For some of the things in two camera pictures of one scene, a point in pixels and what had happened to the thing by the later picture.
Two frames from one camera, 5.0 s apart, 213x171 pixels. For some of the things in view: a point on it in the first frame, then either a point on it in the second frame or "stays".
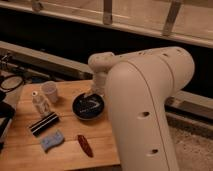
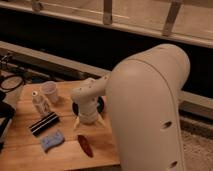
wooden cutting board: (72, 131) stays
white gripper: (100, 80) → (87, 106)
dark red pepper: (85, 145) stays
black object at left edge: (7, 111) stays
